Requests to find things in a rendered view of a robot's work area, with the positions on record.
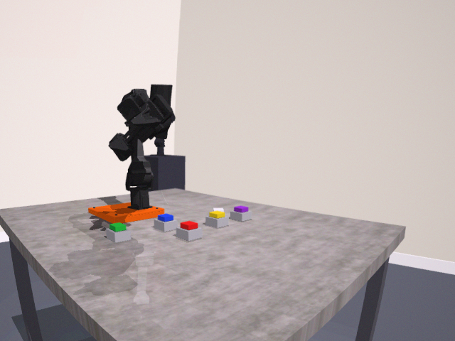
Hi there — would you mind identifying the blue button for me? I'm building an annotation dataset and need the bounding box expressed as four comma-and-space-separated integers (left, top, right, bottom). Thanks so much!
154, 214, 178, 232

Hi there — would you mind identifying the red button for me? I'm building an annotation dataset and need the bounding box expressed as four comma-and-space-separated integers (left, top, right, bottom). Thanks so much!
176, 221, 203, 241

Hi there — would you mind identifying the yellow button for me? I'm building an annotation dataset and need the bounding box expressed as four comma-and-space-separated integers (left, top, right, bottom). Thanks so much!
205, 211, 229, 228

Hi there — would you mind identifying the purple button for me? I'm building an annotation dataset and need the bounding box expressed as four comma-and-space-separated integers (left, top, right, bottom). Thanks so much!
230, 206, 252, 222

